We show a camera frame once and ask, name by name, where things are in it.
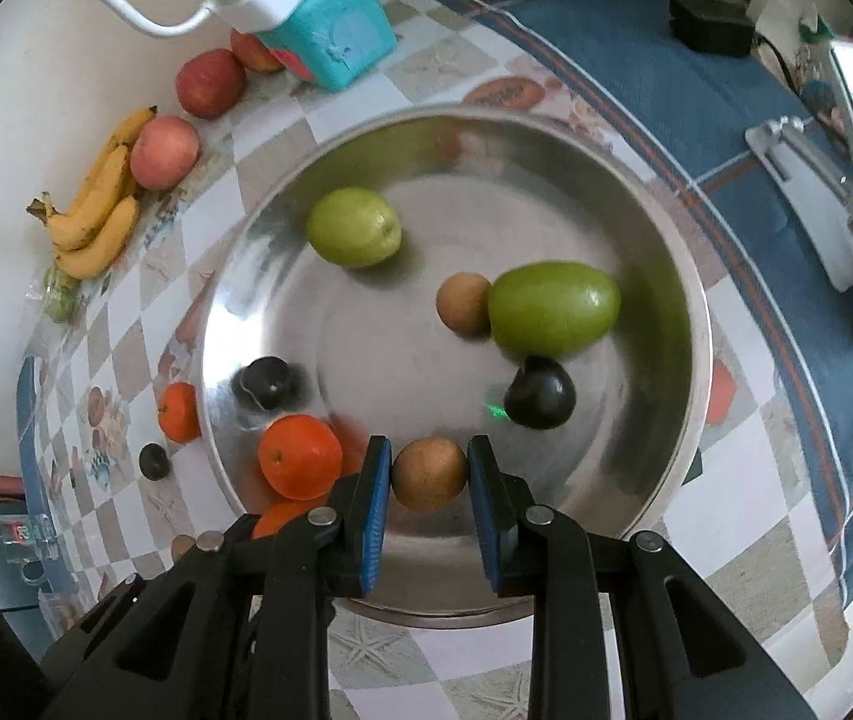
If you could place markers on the red apple right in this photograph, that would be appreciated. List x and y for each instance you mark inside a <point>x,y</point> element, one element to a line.
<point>252,54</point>

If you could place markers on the clear bag of green fruits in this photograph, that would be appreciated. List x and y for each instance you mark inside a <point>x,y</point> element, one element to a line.
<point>60,294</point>

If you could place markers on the blue tablecloth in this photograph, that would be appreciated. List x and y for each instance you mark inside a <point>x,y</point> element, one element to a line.
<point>687,115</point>

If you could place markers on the bottom yellow banana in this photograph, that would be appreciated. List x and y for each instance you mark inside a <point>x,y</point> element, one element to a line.
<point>90,261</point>

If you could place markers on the teal plastic box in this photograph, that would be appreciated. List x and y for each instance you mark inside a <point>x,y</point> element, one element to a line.
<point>330,43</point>

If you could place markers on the middle yellow banana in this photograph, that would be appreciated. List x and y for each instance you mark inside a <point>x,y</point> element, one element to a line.
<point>76,228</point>

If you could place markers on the large green mango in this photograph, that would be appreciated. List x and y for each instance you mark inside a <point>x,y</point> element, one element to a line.
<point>554,308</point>

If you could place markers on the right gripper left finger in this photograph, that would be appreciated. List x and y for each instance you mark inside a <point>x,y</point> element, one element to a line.
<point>238,627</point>

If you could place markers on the checkered printed tablecloth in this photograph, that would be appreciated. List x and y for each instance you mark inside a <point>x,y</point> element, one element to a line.
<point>86,401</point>

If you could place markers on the yellow banana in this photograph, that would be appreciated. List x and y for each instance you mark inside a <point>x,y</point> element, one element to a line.
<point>90,261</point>
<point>126,133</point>
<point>76,228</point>

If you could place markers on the glass mug with logo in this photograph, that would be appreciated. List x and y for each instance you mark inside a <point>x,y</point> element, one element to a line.
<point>30,543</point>

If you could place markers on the steel round basin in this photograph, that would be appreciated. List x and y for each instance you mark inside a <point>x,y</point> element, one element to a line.
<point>485,190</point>

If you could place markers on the red apple middle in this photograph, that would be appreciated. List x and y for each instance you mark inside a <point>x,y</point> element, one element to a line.
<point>210,84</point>

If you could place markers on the pink apple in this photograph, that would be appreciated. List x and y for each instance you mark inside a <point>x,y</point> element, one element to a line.
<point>164,153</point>

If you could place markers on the green jujube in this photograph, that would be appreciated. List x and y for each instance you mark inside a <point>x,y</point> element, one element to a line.
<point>354,227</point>

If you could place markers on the black power adapter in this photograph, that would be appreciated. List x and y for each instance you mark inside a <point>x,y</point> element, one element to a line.
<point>712,27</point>

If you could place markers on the orange tangerine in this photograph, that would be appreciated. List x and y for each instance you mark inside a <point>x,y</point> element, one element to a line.
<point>300,457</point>
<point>178,417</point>
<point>283,512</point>

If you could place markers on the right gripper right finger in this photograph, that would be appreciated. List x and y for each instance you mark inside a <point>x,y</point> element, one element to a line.
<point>604,607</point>

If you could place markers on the top yellow banana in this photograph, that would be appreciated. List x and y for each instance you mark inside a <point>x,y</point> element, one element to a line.
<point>126,133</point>

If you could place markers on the red apple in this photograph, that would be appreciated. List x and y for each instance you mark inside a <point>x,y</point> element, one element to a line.
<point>252,54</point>
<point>210,84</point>

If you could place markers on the dark plum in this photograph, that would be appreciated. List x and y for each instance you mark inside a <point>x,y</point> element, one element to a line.
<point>268,382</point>
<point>154,463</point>
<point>542,395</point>

